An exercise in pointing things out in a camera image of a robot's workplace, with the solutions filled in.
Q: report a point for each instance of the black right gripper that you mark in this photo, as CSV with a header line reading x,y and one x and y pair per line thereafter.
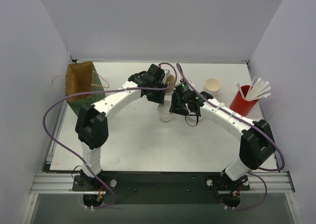
x,y
178,108

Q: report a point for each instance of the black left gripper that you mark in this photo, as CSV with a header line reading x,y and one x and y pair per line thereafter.
x,y
156,97

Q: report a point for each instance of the translucent plastic lid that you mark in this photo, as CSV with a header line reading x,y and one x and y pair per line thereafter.
x,y
164,109
198,116

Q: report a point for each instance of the white paper cup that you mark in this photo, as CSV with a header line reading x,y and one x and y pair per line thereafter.
x,y
165,118
212,86

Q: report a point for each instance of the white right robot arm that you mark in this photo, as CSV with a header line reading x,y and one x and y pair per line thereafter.
x,y
255,137

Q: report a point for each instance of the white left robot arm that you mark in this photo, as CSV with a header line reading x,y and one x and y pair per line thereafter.
x,y
92,123

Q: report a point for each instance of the brown cardboard cup carrier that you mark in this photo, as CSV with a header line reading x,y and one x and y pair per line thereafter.
x,y
170,80

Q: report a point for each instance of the translucent plastic lid on table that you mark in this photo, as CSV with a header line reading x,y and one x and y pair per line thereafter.
x,y
198,116

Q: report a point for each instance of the red cup with straws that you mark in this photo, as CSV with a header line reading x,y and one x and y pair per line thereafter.
x,y
248,95

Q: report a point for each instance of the green paper bag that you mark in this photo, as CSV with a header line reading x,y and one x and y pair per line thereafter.
x,y
83,77

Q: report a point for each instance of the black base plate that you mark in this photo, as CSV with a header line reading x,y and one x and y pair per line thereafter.
x,y
159,188

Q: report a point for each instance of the aluminium rail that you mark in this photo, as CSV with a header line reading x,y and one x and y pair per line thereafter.
x,y
48,183

